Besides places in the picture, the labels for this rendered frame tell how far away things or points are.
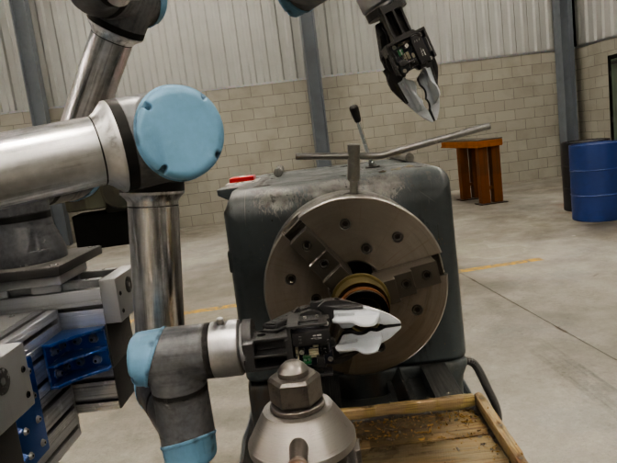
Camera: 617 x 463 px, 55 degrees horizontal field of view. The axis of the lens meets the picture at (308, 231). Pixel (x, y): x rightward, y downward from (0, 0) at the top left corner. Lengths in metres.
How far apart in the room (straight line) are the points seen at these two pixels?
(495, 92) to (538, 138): 1.27
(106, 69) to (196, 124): 0.59
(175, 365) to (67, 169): 0.28
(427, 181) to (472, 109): 10.81
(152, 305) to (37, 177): 0.28
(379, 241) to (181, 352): 0.39
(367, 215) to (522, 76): 11.50
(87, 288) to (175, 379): 0.49
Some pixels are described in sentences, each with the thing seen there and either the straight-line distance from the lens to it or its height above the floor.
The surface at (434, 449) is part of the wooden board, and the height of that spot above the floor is 0.89.
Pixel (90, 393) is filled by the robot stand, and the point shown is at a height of 0.89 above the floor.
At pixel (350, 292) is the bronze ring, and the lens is 0.87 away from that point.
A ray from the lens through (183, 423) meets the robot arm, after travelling 0.83.
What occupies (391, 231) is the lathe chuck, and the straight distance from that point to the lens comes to 1.00.
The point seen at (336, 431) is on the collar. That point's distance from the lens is 0.43.
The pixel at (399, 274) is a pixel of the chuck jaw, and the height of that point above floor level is 1.11.
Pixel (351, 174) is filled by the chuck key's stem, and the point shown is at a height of 1.27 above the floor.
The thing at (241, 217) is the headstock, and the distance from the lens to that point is 1.15.
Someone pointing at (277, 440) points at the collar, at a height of 1.14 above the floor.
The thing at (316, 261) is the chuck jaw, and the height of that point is 1.15.
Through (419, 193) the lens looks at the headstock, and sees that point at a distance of 1.16.
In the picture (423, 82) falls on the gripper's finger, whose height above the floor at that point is 1.41.
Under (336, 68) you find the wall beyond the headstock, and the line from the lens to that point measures 11.35.
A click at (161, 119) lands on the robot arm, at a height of 1.38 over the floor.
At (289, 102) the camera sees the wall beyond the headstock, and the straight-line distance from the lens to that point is 11.14.
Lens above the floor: 1.34
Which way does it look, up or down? 9 degrees down
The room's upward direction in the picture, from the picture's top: 7 degrees counter-clockwise
